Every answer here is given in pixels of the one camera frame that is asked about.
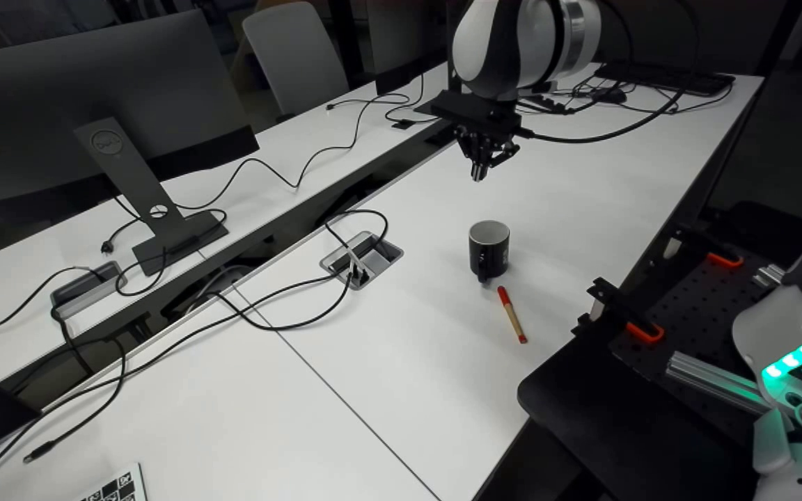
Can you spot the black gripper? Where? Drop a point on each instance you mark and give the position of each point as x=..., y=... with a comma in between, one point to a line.
x=489, y=143

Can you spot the dark patterned mug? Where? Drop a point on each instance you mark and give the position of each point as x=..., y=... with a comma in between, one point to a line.
x=489, y=250

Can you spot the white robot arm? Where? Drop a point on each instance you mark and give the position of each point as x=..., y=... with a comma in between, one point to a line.
x=501, y=46

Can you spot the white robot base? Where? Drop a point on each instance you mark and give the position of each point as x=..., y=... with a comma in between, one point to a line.
x=791, y=324

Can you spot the dark monitor with pole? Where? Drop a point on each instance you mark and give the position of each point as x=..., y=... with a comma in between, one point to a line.
x=409, y=57

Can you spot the red and tan marker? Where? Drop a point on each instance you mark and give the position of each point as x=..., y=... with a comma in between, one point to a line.
x=514, y=316

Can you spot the black flat desk device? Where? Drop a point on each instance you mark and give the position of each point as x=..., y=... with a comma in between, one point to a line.
x=688, y=82

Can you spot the grey office chair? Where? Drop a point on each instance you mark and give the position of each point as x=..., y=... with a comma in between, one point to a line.
x=292, y=57

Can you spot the orange and black clamp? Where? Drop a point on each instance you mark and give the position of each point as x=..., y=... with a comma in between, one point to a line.
x=648, y=331
x=724, y=260

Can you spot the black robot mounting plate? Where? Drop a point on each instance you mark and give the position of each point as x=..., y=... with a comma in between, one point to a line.
x=604, y=417

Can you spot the grey monitor with stand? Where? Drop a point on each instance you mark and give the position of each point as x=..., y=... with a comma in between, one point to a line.
x=96, y=92

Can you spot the black rectangular desk hub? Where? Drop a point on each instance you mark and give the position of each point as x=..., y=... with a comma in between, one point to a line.
x=85, y=284

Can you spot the checkerboard calibration board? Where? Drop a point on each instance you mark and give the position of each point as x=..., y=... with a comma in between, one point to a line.
x=118, y=487

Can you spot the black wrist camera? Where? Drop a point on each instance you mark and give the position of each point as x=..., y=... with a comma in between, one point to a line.
x=473, y=111

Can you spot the grey aluminium rail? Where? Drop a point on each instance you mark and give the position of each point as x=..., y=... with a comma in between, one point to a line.
x=709, y=378

